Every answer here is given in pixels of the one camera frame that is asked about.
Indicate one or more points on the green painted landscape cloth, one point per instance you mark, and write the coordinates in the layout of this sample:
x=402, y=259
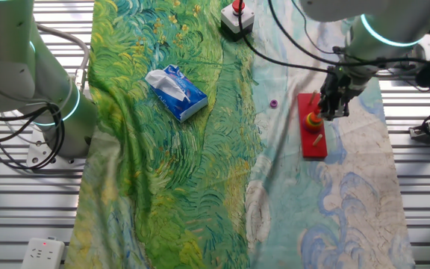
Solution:
x=162, y=168

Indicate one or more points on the red Hanoi base board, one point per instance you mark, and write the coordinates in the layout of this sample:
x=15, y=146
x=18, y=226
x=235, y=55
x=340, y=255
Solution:
x=314, y=147

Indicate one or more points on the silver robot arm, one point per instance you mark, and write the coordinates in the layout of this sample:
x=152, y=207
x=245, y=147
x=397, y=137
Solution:
x=9, y=74

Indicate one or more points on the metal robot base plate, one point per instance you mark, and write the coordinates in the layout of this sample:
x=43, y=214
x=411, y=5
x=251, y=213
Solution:
x=37, y=155

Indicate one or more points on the grey emergency stop button box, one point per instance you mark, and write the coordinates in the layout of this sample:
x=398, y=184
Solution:
x=228, y=16

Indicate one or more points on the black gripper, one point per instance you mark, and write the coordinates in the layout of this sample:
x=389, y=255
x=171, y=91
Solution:
x=340, y=84

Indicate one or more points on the white power strip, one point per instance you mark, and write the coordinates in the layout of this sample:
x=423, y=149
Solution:
x=43, y=256

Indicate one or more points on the blue tissue pack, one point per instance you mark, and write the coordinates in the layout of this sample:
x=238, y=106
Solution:
x=185, y=101

